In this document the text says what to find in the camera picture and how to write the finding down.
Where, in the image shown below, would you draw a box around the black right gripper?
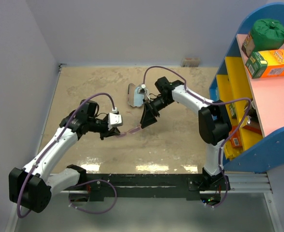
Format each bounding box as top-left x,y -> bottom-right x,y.
141,95 -> 173,129

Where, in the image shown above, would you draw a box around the pink transparent sunglasses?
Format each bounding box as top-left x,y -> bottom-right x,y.
116,124 -> 141,138

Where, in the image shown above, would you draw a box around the printed glasses case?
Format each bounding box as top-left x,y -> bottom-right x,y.
127,83 -> 146,108

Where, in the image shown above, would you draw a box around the light blue cleaning cloth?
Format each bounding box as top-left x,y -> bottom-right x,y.
134,86 -> 144,108

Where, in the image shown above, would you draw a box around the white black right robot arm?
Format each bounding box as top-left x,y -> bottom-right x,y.
140,77 -> 232,190

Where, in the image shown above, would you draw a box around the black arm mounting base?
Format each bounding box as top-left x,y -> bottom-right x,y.
59,173 -> 231,203

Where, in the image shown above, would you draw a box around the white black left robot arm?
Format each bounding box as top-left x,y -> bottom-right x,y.
9,100 -> 123,213

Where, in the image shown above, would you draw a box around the green box in shelf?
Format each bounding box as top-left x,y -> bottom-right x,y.
228,103 -> 237,119

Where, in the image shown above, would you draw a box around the orange box on shelf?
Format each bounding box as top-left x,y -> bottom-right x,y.
229,126 -> 242,148

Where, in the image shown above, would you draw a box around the dark foil snack packet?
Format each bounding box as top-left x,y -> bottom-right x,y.
242,99 -> 262,135

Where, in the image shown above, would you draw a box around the blue pink yellow shelf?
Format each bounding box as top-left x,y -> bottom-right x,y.
209,2 -> 284,173

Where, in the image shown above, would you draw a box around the small brown printed box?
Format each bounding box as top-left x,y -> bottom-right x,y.
241,32 -> 255,57

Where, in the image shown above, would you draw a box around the orange green snack box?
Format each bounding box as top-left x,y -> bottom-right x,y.
245,49 -> 284,79

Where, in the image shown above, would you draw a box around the green wrapped package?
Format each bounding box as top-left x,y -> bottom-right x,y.
250,18 -> 284,52

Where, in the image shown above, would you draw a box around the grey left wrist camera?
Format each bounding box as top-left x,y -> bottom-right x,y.
108,107 -> 123,128

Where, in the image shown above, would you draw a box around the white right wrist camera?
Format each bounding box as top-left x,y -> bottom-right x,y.
137,84 -> 149,101

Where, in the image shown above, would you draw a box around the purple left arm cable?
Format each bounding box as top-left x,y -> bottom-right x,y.
16,93 -> 118,218

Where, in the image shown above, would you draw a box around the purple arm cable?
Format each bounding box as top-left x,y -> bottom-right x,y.
143,65 -> 253,209
16,93 -> 118,218

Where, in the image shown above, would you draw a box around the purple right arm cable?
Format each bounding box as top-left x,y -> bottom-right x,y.
143,65 -> 253,209

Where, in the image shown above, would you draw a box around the aluminium table edge rail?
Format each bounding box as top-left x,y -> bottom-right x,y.
29,63 -> 67,168

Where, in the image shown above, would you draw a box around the aluminium front frame rail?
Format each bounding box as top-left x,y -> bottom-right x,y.
5,173 -> 283,232

